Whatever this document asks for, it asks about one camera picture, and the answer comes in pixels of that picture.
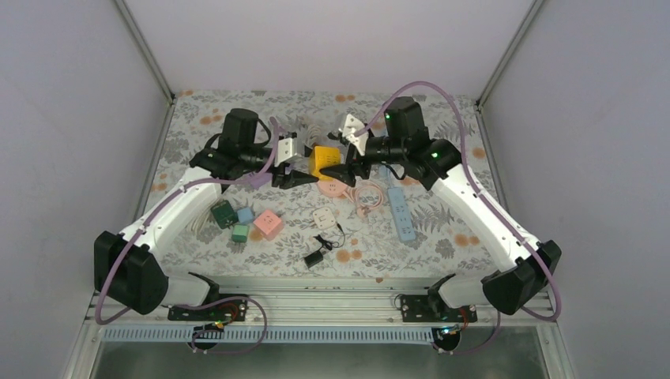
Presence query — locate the yellow cube socket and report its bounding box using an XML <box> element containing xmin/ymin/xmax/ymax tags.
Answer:
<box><xmin>308</xmin><ymin>145</ymin><xmax>341</xmax><ymax>181</ymax></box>

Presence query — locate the pink cube socket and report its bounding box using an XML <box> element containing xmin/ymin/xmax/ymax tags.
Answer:
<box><xmin>254</xmin><ymin>209</ymin><xmax>284</xmax><ymax>241</ymax></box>

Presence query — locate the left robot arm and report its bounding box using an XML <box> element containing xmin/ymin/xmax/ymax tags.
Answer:
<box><xmin>94</xmin><ymin>108</ymin><xmax>318</xmax><ymax>325</ymax></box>

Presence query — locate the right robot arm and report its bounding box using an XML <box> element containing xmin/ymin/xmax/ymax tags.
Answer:
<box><xmin>321</xmin><ymin>96</ymin><xmax>562</xmax><ymax>321</ymax></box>

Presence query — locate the pink round power socket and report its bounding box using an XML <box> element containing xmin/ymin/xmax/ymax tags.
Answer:
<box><xmin>316</xmin><ymin>180</ymin><xmax>348</xmax><ymax>198</ymax></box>

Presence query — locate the floral table mat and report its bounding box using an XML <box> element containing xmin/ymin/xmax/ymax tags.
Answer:
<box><xmin>148</xmin><ymin>90</ymin><xmax>494</xmax><ymax>278</ymax></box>

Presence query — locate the purple power strip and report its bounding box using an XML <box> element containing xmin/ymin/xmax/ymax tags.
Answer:
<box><xmin>245</xmin><ymin>172</ymin><xmax>273</xmax><ymax>190</ymax></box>

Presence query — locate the blue cube socket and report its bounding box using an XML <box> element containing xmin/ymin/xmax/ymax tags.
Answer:
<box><xmin>236</xmin><ymin>207</ymin><xmax>254</xmax><ymax>225</ymax></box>

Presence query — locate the white cube adapter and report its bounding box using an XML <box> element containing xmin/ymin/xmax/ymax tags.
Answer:
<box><xmin>312</xmin><ymin>207</ymin><xmax>337</xmax><ymax>231</ymax></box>

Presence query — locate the blue power strip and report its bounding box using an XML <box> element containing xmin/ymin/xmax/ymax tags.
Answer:
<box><xmin>387</xmin><ymin>187</ymin><xmax>416</xmax><ymax>242</ymax></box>

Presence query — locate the dark green cube socket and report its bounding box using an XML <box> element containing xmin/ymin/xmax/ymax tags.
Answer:
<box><xmin>210</xmin><ymin>200</ymin><xmax>239</xmax><ymax>229</ymax></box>

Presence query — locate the light green cube socket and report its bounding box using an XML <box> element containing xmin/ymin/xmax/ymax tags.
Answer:
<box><xmin>231</xmin><ymin>224</ymin><xmax>250</xmax><ymax>243</ymax></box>

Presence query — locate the black power adapter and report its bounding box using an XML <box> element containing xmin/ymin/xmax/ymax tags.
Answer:
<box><xmin>303</xmin><ymin>223</ymin><xmax>346</xmax><ymax>268</ymax></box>

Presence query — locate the white coiled cable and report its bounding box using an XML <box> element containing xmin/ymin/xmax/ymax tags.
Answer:
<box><xmin>295</xmin><ymin>115</ymin><xmax>326</xmax><ymax>156</ymax></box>

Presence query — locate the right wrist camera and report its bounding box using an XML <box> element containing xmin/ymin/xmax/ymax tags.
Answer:
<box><xmin>337</xmin><ymin>114</ymin><xmax>369</xmax><ymax>156</ymax></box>

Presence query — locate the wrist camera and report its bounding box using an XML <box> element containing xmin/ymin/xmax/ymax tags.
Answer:
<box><xmin>337</xmin><ymin>114</ymin><xmax>369</xmax><ymax>156</ymax></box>
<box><xmin>274</xmin><ymin>133</ymin><xmax>301</xmax><ymax>167</ymax></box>

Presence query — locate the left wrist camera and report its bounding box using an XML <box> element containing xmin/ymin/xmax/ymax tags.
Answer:
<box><xmin>274</xmin><ymin>133</ymin><xmax>301</xmax><ymax>167</ymax></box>

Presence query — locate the white strip cable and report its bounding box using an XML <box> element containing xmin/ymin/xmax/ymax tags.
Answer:
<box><xmin>186</xmin><ymin>208</ymin><xmax>213</xmax><ymax>235</ymax></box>

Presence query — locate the aluminium rail base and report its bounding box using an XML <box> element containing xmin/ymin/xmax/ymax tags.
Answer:
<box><xmin>80</xmin><ymin>279</ymin><xmax>557</xmax><ymax>346</ymax></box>

